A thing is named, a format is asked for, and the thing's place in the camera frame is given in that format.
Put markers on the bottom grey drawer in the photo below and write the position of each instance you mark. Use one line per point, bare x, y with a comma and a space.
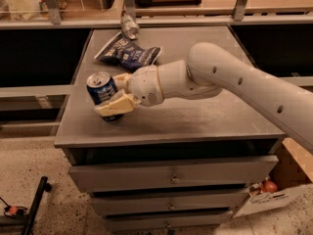
167, 220

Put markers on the grey metal railing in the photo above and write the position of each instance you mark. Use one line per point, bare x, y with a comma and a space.
92, 13

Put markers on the grey drawer cabinet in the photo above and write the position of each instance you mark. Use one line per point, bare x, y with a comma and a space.
178, 129

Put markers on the cardboard box with items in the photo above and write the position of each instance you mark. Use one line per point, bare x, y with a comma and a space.
293, 175

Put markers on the top grey drawer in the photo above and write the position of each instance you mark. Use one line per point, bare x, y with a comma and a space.
168, 174

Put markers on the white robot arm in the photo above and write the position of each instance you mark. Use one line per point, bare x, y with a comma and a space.
207, 70

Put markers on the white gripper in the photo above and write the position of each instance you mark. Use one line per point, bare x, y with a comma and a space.
144, 83

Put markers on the middle grey drawer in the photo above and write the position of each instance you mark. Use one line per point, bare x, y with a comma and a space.
167, 202

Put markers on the blue chip bag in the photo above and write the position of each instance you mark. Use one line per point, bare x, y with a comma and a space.
121, 51

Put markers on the orange black cable clamp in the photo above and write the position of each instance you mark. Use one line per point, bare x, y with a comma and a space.
15, 212

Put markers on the red onion in box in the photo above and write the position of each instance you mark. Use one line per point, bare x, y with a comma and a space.
269, 186

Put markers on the black stand leg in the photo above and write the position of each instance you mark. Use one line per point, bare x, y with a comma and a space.
43, 186

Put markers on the silver green soda can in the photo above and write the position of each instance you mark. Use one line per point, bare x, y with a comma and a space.
129, 27

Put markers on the grey drawer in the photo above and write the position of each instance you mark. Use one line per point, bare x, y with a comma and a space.
168, 174
167, 202
167, 220

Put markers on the blue pepsi can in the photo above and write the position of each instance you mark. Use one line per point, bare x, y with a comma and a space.
100, 86

